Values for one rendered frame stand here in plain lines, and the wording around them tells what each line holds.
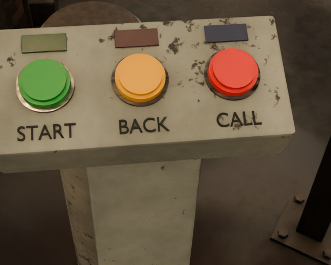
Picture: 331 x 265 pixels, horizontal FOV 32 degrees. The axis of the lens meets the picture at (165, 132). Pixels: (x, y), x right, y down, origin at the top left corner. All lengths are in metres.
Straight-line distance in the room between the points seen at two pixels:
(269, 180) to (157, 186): 0.66
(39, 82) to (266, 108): 0.18
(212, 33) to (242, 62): 0.04
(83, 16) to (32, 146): 0.24
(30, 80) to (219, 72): 0.15
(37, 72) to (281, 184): 0.78
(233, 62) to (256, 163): 0.73
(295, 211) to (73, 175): 0.51
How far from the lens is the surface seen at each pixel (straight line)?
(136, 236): 0.59
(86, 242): 0.89
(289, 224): 1.11
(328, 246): 1.11
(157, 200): 0.54
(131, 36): 0.49
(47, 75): 0.47
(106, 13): 0.67
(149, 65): 0.47
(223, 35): 0.50
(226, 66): 0.47
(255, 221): 1.11
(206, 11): 1.52
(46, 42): 0.49
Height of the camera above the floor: 0.93
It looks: 49 degrees down
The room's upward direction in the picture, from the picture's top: 2 degrees clockwise
